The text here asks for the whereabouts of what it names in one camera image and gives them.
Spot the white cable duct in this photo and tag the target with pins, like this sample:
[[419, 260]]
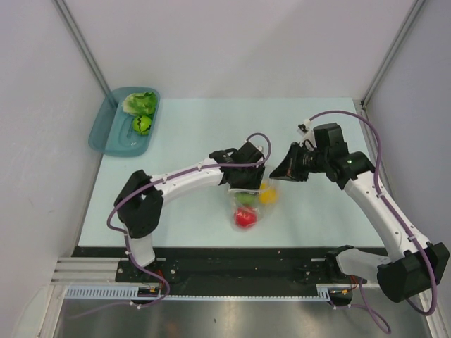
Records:
[[129, 293]]

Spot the clear polka dot zip bag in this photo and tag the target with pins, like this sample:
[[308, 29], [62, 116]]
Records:
[[261, 210]]

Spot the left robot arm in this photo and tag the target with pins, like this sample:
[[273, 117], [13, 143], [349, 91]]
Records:
[[142, 198]]

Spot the green fake lettuce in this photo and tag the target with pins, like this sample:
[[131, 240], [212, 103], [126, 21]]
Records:
[[143, 103]]

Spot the right aluminium corner post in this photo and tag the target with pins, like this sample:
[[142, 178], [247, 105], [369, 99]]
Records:
[[400, 38]]

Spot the front aluminium rail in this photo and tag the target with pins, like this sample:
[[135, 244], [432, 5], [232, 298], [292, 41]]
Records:
[[104, 271]]

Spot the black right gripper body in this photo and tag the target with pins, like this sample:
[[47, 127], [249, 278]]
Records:
[[310, 162]]

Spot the aluminium corner post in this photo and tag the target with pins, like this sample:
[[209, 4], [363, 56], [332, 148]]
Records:
[[400, 38], [78, 37]]

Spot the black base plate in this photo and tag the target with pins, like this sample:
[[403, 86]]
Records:
[[237, 272]]

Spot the green fake pepper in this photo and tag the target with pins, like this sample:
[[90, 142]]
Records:
[[246, 199]]

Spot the yellow fake food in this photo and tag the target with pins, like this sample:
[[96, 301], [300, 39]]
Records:
[[268, 194]]

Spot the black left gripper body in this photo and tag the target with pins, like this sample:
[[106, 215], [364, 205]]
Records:
[[250, 178]]

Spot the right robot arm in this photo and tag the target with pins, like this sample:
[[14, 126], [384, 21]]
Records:
[[413, 264]]

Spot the teal plastic bin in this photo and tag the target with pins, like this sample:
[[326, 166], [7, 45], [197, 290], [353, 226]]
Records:
[[112, 133]]

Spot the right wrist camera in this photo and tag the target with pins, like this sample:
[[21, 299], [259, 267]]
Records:
[[306, 131]]

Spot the red fake tomato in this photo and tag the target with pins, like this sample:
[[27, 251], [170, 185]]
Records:
[[245, 217]]

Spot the left aluminium corner post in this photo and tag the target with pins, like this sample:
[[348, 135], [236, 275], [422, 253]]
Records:
[[78, 37]]

